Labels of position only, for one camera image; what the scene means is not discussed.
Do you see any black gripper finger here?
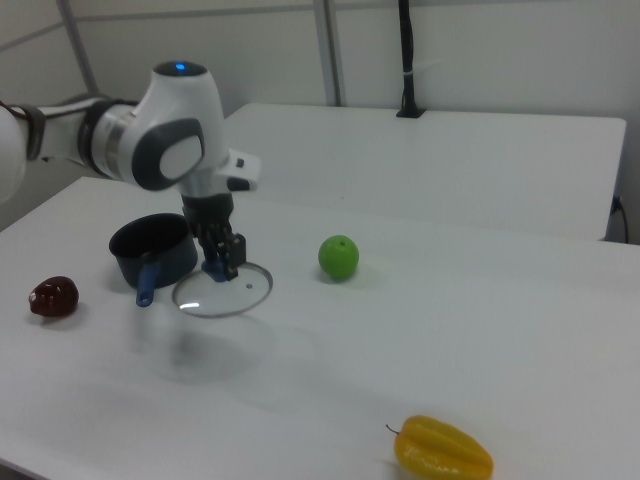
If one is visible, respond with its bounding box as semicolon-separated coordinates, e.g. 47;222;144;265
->
201;238;224;274
227;232;248;282

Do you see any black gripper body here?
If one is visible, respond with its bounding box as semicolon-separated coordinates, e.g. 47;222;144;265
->
181;192;237;262

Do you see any glass lid with blue knob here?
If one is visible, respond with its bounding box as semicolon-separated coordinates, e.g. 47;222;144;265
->
170;259;275;320

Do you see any dark blue saucepan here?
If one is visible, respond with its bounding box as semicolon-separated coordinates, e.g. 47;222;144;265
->
108;213;199;308

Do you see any green toy apple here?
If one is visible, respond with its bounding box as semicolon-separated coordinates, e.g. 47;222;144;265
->
317;234;361;282

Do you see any dark red toy fruit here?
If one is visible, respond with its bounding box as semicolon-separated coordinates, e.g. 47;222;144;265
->
27;275;80;318

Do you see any black pole with base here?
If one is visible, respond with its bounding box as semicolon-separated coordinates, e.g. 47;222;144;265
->
396;0;427;120

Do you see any yellow toy starfruit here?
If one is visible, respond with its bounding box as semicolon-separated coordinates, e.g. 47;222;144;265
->
385;414;495;480

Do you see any grey metal frame post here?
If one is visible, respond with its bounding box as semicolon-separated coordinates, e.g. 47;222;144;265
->
56;0;100;97
313;0;348;107

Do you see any black cable at table edge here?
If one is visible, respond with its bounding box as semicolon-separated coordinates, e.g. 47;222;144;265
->
612;195;631;244

